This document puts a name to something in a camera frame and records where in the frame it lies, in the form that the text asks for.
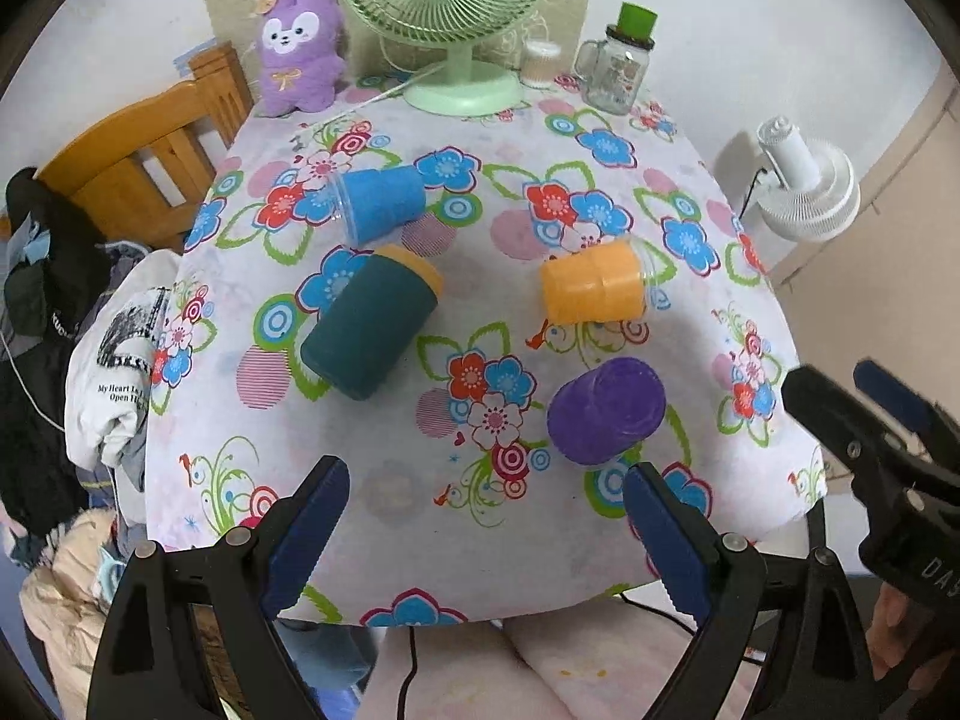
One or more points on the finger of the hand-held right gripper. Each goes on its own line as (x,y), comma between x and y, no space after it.
(829,409)
(911,405)

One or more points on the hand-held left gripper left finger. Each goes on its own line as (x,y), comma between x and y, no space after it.
(306,544)

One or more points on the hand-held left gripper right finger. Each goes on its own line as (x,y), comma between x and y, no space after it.
(669,536)

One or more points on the purple cup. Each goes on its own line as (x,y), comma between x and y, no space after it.
(604,412)

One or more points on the dark green cup yellow rim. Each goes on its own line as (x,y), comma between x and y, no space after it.
(367,319)

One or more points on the orange cup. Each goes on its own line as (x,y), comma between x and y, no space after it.
(592,281)

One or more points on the blue cup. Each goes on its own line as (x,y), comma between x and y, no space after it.
(379,202)

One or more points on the person's right hand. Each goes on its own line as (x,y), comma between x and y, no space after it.
(904,634)

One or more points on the blue cloth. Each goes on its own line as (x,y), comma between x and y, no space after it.
(330,652)

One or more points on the floral tablecloth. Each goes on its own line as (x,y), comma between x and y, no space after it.
(465,480)

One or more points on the pink cloth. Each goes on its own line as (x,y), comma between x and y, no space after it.
(540,671)

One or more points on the white fan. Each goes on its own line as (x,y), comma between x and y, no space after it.
(806,184)

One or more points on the beige garment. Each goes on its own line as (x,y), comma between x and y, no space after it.
(64,600)

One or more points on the white printed shirt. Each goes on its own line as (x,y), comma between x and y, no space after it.
(112,360)

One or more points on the black garment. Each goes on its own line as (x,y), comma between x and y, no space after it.
(45,292)

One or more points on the glass mug jar green lid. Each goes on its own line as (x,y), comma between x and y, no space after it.
(616,67)

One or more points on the wooden chair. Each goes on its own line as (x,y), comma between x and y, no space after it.
(142,157)

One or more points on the cotton swab container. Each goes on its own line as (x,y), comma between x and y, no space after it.
(540,64)

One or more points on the purple plush toy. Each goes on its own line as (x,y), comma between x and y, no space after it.
(298,45)

